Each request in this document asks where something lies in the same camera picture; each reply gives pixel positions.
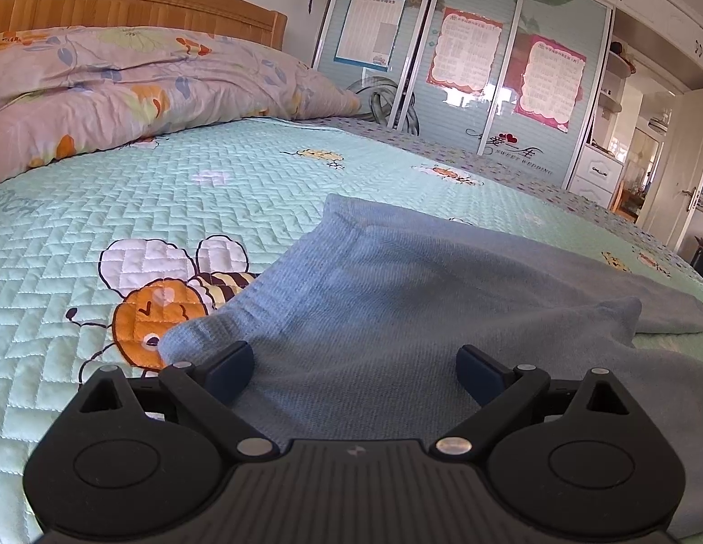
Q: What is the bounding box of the pink-framed chart poster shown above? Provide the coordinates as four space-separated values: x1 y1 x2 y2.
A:
513 34 587 132
426 7 504 90

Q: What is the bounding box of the wooden chair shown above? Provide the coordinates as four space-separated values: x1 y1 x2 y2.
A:
610 178 641 222

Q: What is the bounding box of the floral purple duvet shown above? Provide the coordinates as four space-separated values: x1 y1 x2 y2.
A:
0 25 364 188

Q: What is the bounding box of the white door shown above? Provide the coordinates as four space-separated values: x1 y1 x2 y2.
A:
635 87 703 250

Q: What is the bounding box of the blue towel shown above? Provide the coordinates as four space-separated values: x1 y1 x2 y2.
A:
159 194 703 542

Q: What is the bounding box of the green bee-print bedspread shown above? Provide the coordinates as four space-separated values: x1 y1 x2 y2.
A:
0 116 703 544

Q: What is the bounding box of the white drawer cabinet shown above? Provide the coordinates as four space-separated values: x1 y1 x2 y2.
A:
569 39 635 210

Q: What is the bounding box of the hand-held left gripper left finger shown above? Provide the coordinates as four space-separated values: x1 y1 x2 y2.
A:
79 340 281 461

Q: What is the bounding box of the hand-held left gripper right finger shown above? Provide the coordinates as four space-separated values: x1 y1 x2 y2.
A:
434 345 631 460

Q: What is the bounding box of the sliding-door wardrobe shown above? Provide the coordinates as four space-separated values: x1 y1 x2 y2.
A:
311 0 616 188

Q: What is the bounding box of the blue-framed chart poster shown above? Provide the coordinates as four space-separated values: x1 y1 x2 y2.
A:
334 0 406 72

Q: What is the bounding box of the wooden headboard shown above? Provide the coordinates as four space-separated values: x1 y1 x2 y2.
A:
0 0 288 52

